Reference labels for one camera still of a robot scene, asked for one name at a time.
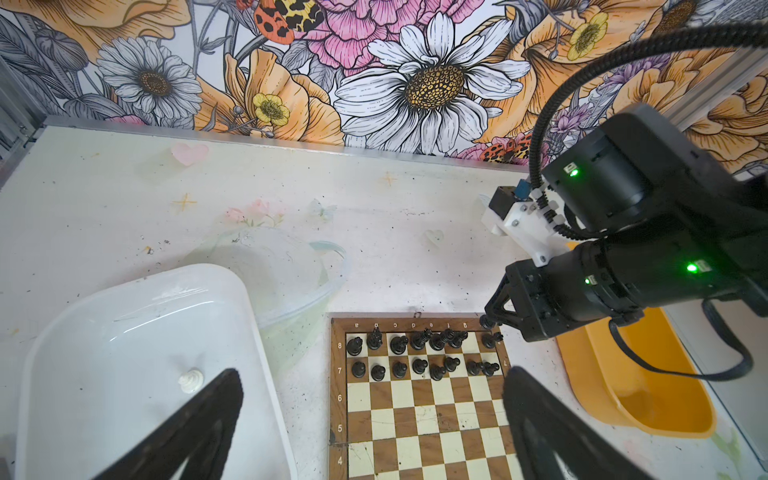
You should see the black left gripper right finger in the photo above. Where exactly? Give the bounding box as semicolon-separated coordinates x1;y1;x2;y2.
503;366;650;479

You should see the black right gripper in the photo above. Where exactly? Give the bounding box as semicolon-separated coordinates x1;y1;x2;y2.
483;240;644;342

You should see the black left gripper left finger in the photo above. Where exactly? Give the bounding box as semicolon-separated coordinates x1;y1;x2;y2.
97;368;244;479

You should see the white chess piece in bin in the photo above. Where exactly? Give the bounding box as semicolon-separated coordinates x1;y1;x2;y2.
177;368;205;394

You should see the black pawn on board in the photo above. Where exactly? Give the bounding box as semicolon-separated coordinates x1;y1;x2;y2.
466;360;483;376
443;356;461;373
481;361;500;377
429;364;447;382

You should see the black chess rook on board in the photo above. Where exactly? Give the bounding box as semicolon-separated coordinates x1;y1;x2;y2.
481;332;503;350

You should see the wooden chess board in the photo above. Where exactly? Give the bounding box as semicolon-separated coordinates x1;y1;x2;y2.
329;317;523;479

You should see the yellow plastic bin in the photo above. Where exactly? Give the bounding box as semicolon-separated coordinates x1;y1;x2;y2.
556;309;716;439

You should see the white plastic bin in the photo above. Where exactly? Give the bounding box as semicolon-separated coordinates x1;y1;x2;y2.
15;264;297;479

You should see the aluminium corner post right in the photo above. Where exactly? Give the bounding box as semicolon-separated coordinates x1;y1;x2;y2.
664;49;767;131

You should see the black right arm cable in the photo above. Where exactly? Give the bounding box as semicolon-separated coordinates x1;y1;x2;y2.
527;21;768;241

